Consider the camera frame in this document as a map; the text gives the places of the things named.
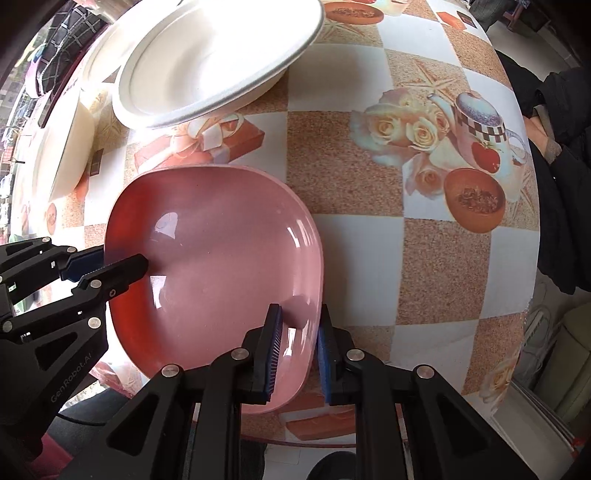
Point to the dark checked cloth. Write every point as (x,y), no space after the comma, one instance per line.
(64,46)

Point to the white panel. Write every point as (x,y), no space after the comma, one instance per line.
(531,424)

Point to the printed checked tablecloth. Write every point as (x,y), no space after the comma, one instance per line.
(351,258)

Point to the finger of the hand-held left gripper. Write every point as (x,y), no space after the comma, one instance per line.
(120,274)
(85,265)

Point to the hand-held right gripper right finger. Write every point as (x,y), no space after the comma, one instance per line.
(325,355)

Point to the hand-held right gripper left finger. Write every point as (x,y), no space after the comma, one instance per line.
(273,350)

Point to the pink plastic object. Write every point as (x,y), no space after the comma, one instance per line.
(33,83)

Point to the pink square plate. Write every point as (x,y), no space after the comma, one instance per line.
(217,249)

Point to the black shoe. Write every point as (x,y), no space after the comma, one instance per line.
(332,467)

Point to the white deep bowl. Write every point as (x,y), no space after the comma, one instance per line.
(69,143)

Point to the large white paper plate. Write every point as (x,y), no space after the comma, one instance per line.
(207,55)

